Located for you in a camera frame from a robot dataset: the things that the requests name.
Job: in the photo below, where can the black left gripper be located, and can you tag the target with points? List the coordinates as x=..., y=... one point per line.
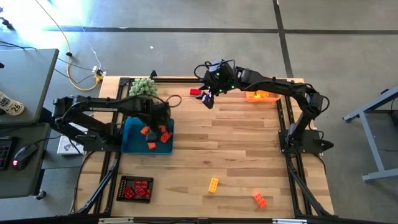
x=158, y=116

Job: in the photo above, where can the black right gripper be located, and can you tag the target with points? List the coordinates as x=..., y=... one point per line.
x=222, y=86

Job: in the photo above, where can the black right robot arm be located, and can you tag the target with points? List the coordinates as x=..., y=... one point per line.
x=280, y=87

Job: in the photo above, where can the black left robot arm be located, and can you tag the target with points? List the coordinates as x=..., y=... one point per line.
x=102, y=109

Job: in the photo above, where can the blue plastic bin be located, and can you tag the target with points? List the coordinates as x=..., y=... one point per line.
x=133, y=144

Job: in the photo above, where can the green artificial plant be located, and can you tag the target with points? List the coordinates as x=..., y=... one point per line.
x=142, y=87

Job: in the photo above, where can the black perforated tray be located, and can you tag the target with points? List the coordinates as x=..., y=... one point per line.
x=124, y=183

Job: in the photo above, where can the translucent orange plastic bin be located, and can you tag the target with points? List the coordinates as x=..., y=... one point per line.
x=273, y=99

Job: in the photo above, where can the white power adapter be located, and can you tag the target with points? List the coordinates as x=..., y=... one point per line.
x=95, y=69

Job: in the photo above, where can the white booklet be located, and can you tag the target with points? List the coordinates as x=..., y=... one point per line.
x=66, y=149

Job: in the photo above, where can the black computer mouse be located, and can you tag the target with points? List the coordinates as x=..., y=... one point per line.
x=26, y=153

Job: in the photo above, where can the black caster wheel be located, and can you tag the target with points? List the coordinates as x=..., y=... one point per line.
x=40, y=195

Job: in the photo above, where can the white printed bag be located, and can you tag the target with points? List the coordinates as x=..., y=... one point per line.
x=12, y=107

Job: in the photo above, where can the dark grey desk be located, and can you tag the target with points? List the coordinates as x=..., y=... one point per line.
x=18, y=183

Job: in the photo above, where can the black keyboard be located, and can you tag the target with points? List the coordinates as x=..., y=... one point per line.
x=4, y=154

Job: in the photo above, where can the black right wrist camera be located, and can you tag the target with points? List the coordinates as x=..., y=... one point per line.
x=219, y=70

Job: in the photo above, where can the black aluminium table frame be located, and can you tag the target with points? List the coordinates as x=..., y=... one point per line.
x=174, y=80

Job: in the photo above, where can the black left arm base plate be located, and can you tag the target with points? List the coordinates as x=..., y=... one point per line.
x=105, y=147

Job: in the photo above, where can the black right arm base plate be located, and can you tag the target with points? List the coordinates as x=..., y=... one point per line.
x=311, y=147

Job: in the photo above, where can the blue-grey table frame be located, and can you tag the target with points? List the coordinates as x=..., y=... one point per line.
x=372, y=140

